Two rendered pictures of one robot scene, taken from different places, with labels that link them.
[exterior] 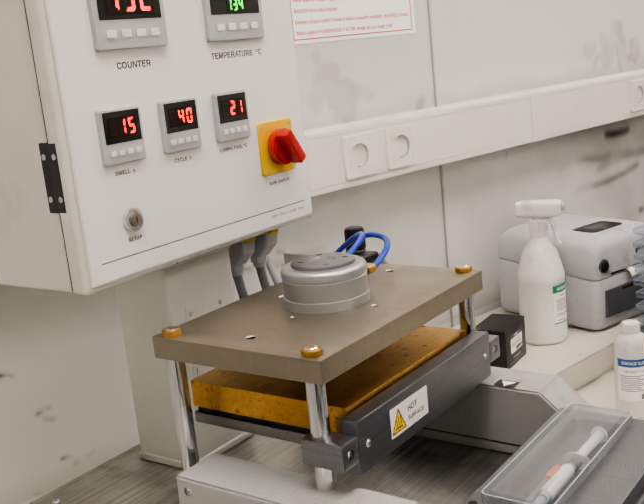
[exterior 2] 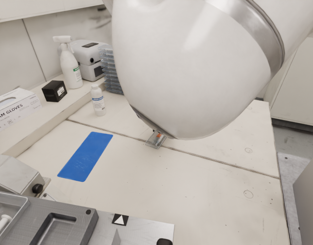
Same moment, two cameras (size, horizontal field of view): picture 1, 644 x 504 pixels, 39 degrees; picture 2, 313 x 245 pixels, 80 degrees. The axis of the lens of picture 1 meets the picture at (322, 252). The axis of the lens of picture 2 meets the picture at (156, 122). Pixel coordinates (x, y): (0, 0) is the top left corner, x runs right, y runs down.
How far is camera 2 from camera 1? 0.63 m
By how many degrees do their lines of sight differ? 35
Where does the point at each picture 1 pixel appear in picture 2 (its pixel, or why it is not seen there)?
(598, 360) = not seen: hidden behind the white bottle
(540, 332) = (72, 84)
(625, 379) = (95, 104)
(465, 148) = (30, 11)
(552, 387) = (1, 168)
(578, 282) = (84, 65)
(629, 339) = (94, 91)
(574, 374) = (82, 100)
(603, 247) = (90, 53)
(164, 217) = not seen: outside the picture
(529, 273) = (63, 64)
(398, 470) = not seen: outside the picture
